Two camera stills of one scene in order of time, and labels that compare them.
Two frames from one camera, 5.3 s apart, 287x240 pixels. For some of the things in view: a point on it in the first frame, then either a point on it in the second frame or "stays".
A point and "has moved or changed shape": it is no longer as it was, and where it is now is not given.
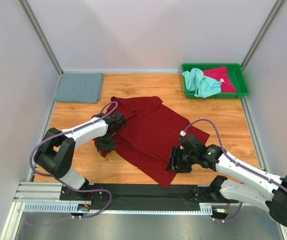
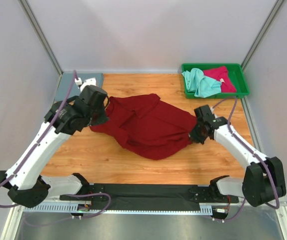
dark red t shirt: (152, 131) has moved or changed shape
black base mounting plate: (149, 197) stays
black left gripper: (110, 147) → (103, 118)
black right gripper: (175, 165) → (192, 136)
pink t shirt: (221, 74) stays
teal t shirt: (203, 86) stays
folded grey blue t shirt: (80, 87) stays
